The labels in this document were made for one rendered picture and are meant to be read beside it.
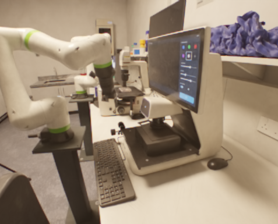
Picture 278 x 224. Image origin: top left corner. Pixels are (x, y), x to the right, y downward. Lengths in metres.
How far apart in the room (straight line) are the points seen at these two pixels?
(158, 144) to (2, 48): 0.83
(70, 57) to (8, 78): 0.35
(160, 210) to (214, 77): 0.55
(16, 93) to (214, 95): 0.88
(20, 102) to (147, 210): 0.70
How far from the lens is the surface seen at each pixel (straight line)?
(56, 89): 3.44
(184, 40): 0.56
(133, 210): 0.60
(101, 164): 0.76
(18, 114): 0.80
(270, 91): 0.94
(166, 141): 0.65
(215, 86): 0.68
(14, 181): 0.53
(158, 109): 0.64
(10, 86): 0.84
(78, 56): 0.60
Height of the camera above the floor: 1.25
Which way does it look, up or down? 21 degrees down
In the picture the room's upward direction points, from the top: straight up
